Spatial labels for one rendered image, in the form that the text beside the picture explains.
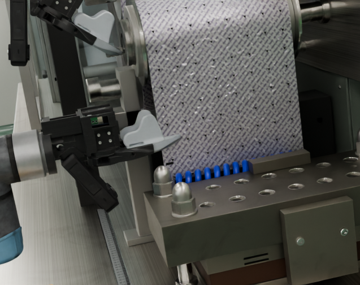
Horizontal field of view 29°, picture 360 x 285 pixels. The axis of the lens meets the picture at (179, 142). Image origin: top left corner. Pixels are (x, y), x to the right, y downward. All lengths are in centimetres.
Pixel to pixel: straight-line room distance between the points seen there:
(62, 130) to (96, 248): 27
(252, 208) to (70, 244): 44
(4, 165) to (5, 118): 570
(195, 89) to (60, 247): 39
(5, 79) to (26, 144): 564
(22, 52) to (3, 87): 559
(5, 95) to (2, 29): 60
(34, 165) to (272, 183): 36
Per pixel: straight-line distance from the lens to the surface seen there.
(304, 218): 98
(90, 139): 108
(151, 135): 110
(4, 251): 113
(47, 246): 132
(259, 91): 115
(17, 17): 114
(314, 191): 102
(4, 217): 111
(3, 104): 675
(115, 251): 124
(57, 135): 109
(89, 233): 134
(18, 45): 114
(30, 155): 108
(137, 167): 121
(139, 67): 112
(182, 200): 97
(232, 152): 116
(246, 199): 101
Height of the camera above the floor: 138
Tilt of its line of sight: 15 degrees down
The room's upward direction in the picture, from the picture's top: 8 degrees counter-clockwise
